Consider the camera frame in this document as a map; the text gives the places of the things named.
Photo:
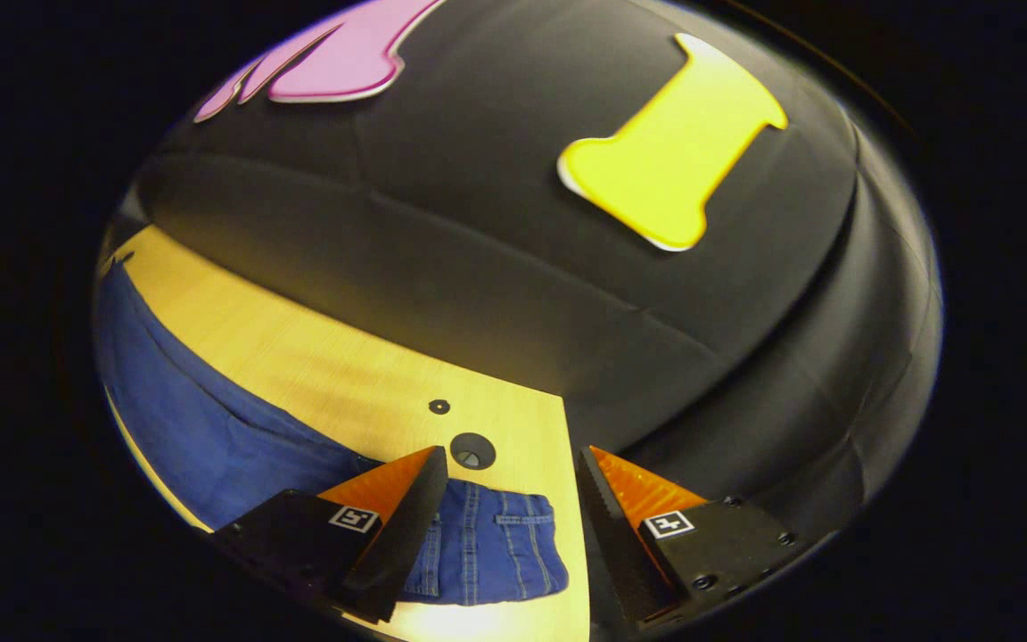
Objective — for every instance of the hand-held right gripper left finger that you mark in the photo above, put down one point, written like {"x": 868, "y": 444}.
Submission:
{"x": 402, "y": 535}

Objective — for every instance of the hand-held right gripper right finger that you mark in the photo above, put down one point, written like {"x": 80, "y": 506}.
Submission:
{"x": 620, "y": 544}

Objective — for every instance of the blue denim jeans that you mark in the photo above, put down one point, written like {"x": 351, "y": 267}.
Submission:
{"x": 210, "y": 428}

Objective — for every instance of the large round black table grommet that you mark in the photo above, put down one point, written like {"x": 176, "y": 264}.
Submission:
{"x": 472, "y": 450}

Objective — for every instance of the black backdrop cloth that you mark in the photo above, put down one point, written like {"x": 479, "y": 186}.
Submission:
{"x": 496, "y": 223}

